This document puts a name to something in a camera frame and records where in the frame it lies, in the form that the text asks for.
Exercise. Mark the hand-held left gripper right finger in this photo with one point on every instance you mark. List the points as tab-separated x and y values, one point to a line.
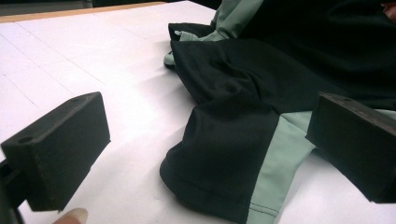
358	146

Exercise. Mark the black and mint green shirt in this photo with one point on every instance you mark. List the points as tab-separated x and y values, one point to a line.
236	102

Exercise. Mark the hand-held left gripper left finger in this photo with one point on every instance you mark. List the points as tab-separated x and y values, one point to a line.
62	149

